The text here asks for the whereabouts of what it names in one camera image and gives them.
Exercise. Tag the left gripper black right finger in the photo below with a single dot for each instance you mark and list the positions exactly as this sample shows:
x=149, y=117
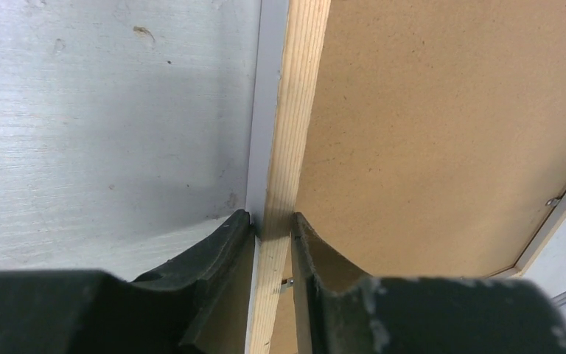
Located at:
x=340, y=308

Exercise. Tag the brown cardboard backing board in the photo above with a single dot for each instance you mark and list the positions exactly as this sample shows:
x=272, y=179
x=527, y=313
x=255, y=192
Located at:
x=431, y=215

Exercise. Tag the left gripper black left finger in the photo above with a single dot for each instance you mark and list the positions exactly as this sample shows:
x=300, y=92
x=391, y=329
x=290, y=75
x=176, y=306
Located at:
x=92, y=311

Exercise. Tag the white wooden picture frame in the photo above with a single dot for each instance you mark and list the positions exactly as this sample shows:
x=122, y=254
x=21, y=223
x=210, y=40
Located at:
x=283, y=146

